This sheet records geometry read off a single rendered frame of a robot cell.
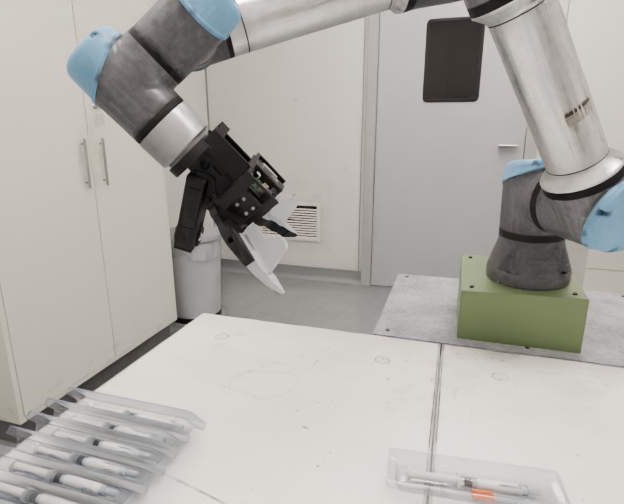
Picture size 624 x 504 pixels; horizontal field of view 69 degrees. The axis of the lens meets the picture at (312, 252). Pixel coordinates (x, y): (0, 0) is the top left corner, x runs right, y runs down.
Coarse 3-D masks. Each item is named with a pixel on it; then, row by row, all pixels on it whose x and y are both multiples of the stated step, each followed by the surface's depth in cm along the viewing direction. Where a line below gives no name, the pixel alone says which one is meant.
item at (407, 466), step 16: (400, 464) 51; (416, 464) 51; (432, 464) 51; (448, 464) 51; (464, 464) 51; (480, 464) 51; (496, 464) 51; (400, 480) 49; (416, 480) 49; (432, 480) 49; (448, 480) 49; (464, 480) 49; (480, 480) 49; (496, 480) 49; (512, 480) 49; (528, 480) 49; (544, 480) 49; (560, 480) 49; (496, 496) 47; (512, 496) 47; (528, 496) 47; (544, 496) 47; (560, 496) 47
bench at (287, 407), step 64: (256, 320) 95; (128, 384) 72; (192, 384) 72; (256, 384) 72; (320, 384) 72; (384, 384) 72; (448, 384) 72; (512, 384) 72; (576, 384) 72; (192, 448) 57; (256, 448) 57; (320, 448) 57; (384, 448) 57; (448, 448) 57; (512, 448) 57; (576, 448) 57
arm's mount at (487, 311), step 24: (480, 264) 97; (480, 288) 85; (504, 288) 85; (576, 288) 83; (480, 312) 85; (504, 312) 83; (528, 312) 82; (552, 312) 81; (576, 312) 80; (480, 336) 86; (504, 336) 85; (528, 336) 83; (552, 336) 82; (576, 336) 81
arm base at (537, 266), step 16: (512, 240) 85; (528, 240) 83; (544, 240) 82; (560, 240) 83; (496, 256) 88; (512, 256) 85; (528, 256) 83; (544, 256) 82; (560, 256) 83; (496, 272) 87; (512, 272) 86; (528, 272) 83; (544, 272) 82; (560, 272) 85; (528, 288) 83; (544, 288) 83; (560, 288) 83
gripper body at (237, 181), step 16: (224, 128) 55; (208, 144) 54; (224, 144) 54; (192, 160) 53; (208, 160) 55; (224, 160) 55; (240, 160) 55; (256, 160) 57; (176, 176) 56; (208, 176) 56; (224, 176) 56; (240, 176) 55; (256, 176) 57; (272, 176) 59; (208, 192) 57; (224, 192) 55; (240, 192) 55; (256, 192) 56; (272, 192) 57; (208, 208) 57; (224, 208) 56; (240, 208) 57; (256, 208) 57; (240, 224) 57
